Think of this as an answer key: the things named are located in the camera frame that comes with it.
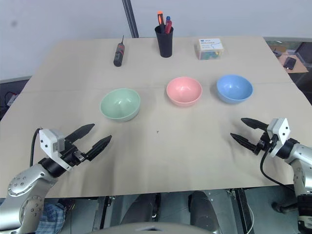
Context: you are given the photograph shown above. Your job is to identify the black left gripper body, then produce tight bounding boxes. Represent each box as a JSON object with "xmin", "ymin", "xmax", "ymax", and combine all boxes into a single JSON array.
[{"xmin": 59, "ymin": 140, "xmax": 90, "ymax": 167}]

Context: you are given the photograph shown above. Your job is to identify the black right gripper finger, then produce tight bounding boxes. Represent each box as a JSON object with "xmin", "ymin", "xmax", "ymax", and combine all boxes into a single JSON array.
[
  {"xmin": 240, "ymin": 117, "xmax": 269, "ymax": 134},
  {"xmin": 230, "ymin": 133, "xmax": 258, "ymax": 153}
]

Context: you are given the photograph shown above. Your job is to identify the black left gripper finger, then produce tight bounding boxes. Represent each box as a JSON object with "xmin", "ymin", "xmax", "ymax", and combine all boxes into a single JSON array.
[
  {"xmin": 85, "ymin": 135, "xmax": 113, "ymax": 162},
  {"xmin": 65, "ymin": 123, "xmax": 96, "ymax": 146}
]

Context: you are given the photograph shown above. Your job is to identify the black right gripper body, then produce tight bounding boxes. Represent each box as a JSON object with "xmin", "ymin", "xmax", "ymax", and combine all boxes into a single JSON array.
[{"xmin": 253, "ymin": 131, "xmax": 278, "ymax": 156}]

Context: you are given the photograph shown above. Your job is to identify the blue bowl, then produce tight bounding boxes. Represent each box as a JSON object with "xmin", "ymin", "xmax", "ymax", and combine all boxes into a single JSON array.
[{"xmin": 216, "ymin": 74, "xmax": 254, "ymax": 105}]

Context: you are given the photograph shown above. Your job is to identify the green bowl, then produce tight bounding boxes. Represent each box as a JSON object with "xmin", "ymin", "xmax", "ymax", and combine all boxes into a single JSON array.
[{"xmin": 100, "ymin": 88, "xmax": 141, "ymax": 123}]

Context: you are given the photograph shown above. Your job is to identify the beige table cover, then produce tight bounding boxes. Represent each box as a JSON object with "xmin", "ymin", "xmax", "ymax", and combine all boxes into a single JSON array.
[{"xmin": 0, "ymin": 36, "xmax": 312, "ymax": 198}]

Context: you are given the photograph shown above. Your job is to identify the blue checked cloth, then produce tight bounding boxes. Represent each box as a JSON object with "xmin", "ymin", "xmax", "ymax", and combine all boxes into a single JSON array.
[{"xmin": 39, "ymin": 202, "xmax": 66, "ymax": 232}]

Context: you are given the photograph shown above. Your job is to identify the black smartphone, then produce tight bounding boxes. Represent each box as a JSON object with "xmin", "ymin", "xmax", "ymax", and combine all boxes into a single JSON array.
[{"xmin": 284, "ymin": 56, "xmax": 297, "ymax": 70}]

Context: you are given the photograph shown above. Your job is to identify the wooden side desk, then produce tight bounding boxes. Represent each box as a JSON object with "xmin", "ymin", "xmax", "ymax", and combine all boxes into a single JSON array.
[{"xmin": 267, "ymin": 40, "xmax": 311, "ymax": 74}]

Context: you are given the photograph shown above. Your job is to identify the pink bowl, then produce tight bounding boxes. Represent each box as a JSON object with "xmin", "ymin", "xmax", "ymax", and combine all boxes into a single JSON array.
[{"xmin": 166, "ymin": 77, "xmax": 203, "ymax": 107}]

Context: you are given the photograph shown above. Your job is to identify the black red screwdriver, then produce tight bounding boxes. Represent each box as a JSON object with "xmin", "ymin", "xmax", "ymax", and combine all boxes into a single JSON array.
[{"xmin": 113, "ymin": 35, "xmax": 125, "ymax": 67}]

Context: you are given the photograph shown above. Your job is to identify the clear plastic box with label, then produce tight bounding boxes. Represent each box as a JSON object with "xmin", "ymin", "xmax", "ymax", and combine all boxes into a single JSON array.
[{"xmin": 194, "ymin": 38, "xmax": 225, "ymax": 61}]

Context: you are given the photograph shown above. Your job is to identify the black pen cup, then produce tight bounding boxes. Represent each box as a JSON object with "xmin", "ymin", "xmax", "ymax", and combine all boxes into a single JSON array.
[{"xmin": 154, "ymin": 25, "xmax": 175, "ymax": 59}]

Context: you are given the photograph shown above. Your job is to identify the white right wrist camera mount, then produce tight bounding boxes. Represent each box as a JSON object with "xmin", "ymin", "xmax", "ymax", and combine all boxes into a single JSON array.
[{"xmin": 267, "ymin": 117, "xmax": 292, "ymax": 157}]

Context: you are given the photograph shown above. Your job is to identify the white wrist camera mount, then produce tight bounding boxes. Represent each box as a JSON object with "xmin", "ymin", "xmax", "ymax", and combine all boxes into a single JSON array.
[
  {"xmin": 39, "ymin": 128, "xmax": 73, "ymax": 171},
  {"xmin": 267, "ymin": 117, "xmax": 292, "ymax": 157}
]

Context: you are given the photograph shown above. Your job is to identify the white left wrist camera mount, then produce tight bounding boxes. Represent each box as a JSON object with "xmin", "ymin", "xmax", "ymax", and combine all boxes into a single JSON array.
[{"xmin": 39, "ymin": 128, "xmax": 73, "ymax": 171}]

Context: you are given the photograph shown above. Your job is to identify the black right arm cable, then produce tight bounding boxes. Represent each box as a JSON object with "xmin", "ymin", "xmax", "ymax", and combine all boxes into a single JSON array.
[{"xmin": 260, "ymin": 135, "xmax": 296, "ymax": 193}]

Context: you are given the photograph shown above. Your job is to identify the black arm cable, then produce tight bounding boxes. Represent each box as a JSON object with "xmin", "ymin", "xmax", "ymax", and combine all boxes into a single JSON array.
[
  {"xmin": 260, "ymin": 135, "xmax": 296, "ymax": 193},
  {"xmin": 29, "ymin": 128, "xmax": 42, "ymax": 168}
]

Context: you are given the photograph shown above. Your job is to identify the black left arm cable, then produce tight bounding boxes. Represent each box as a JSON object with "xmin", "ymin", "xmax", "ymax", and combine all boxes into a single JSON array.
[{"xmin": 29, "ymin": 128, "xmax": 42, "ymax": 168}]

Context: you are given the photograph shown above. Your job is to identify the white cable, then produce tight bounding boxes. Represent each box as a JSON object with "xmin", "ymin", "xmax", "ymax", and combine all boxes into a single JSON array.
[{"xmin": 245, "ymin": 203, "xmax": 254, "ymax": 234}]

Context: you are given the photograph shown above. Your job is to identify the small white device with wires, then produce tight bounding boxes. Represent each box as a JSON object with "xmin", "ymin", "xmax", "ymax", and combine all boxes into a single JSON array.
[{"xmin": 4, "ymin": 91, "xmax": 20, "ymax": 107}]

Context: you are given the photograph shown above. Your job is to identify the grey metal post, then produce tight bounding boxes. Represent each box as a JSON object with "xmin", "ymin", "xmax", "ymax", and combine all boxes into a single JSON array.
[{"xmin": 121, "ymin": 0, "xmax": 139, "ymax": 39}]

